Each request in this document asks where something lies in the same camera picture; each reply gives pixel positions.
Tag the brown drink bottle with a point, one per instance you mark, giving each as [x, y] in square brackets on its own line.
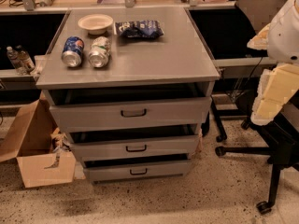
[25, 58]

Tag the grey middle drawer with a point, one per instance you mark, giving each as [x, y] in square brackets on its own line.
[135, 148]

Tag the green soda can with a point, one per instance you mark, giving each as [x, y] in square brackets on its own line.
[99, 52]

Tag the beige paper bowl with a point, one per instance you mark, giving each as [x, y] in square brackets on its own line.
[95, 24]

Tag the grey bottom drawer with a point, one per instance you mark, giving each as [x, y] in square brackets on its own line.
[133, 171]

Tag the blue chip bag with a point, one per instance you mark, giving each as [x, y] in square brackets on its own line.
[138, 29]

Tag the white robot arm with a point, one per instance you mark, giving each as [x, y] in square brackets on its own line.
[283, 34]

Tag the blue soda can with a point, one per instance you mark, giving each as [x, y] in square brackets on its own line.
[73, 51]

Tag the grey drawer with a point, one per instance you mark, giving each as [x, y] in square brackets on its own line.
[135, 148]
[123, 115]
[133, 171]

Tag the black office chair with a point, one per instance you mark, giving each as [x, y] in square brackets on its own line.
[270, 119]

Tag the grey drawer cabinet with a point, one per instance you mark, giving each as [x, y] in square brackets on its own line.
[173, 66]

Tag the clear water bottle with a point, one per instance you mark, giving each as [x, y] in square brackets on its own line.
[12, 55]

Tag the open cardboard box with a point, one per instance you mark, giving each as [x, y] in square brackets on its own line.
[29, 141]

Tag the grey top drawer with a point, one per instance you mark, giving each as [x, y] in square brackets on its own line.
[123, 115]

